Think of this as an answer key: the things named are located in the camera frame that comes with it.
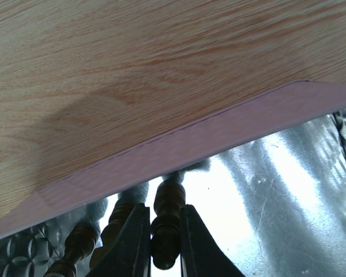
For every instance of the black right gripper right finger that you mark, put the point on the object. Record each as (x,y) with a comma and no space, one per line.
(199,254)

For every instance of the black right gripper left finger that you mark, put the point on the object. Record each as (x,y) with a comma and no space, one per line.
(130,254)

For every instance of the dark king piece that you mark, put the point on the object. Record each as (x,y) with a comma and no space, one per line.
(170,198)

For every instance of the silver metal tin tray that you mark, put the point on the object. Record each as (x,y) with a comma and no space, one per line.
(267,176)

